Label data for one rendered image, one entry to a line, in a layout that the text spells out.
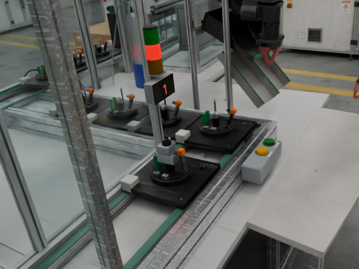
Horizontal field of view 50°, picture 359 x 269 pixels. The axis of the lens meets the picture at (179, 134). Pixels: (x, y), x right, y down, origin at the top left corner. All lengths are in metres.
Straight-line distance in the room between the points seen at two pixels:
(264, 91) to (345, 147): 0.41
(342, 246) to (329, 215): 1.18
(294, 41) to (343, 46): 0.67
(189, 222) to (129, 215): 0.22
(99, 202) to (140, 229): 0.50
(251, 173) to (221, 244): 0.28
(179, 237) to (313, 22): 4.82
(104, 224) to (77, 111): 0.21
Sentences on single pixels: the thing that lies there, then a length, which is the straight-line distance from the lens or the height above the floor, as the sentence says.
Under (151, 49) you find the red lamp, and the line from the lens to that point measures 1.26.
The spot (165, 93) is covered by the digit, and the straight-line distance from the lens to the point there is 1.32.
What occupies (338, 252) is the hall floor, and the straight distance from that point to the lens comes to 2.41.
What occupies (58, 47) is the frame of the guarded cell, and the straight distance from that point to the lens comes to 0.56.
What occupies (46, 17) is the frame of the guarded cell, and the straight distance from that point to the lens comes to 0.55.
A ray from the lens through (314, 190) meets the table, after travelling 1.37.
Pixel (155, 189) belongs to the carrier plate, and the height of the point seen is 0.97.
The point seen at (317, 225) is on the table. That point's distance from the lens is 1.23.
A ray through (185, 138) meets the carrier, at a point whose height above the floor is 0.98.
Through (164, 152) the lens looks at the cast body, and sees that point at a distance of 1.20.
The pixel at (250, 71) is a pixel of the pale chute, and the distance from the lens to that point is 1.74.
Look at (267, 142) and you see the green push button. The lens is 1.41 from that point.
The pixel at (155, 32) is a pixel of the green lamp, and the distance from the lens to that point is 1.26.
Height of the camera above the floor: 1.66
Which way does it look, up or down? 27 degrees down
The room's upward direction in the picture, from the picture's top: 7 degrees counter-clockwise
